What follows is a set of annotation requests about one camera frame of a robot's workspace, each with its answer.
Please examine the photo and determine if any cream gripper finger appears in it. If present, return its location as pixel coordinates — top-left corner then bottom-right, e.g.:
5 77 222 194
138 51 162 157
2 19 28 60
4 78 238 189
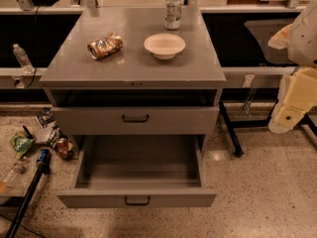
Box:
268 24 292 50
268 66 317 134

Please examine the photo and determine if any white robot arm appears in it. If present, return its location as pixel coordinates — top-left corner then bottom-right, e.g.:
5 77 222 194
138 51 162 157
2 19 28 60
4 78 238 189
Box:
268 0 317 134

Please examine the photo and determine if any closed grey top drawer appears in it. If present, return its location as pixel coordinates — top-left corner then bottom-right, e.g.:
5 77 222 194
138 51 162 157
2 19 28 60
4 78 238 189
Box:
52 107 219 135

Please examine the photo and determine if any grey metal drawer cabinet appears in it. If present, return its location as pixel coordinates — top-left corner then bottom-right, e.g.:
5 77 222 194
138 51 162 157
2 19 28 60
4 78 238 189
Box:
41 7 225 147

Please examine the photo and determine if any open grey middle drawer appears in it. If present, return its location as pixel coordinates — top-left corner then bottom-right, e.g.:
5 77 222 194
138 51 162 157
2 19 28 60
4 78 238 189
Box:
58 135 216 208

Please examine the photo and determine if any red can on floor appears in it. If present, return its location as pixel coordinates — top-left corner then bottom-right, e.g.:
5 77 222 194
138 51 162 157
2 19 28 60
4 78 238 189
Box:
56 138 68 157

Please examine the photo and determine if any black folding table stand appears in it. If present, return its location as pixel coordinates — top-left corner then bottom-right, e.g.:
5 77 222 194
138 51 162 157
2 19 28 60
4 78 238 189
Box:
219 101 317 158

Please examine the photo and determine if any white paper bowl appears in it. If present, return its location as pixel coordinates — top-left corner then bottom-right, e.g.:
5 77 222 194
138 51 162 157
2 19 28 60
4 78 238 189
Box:
144 34 185 60

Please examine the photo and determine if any dark snack packet on floor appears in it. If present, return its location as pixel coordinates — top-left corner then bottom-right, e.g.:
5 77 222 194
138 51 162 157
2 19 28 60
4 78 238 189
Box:
37 115 54 128

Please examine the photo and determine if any clear plastic water bottle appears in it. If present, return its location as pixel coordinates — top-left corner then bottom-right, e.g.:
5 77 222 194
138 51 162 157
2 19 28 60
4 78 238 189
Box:
13 44 34 74

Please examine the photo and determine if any black pole with blue grip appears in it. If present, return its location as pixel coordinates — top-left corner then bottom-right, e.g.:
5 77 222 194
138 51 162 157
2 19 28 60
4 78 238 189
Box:
5 149 51 238

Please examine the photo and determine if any green snack bag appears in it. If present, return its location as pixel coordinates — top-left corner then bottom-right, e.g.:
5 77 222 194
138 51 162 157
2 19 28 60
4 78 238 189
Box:
10 131 35 159

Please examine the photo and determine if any clear bottle on floor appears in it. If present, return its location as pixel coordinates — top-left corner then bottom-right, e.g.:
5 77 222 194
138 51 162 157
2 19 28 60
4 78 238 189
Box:
0 162 27 193

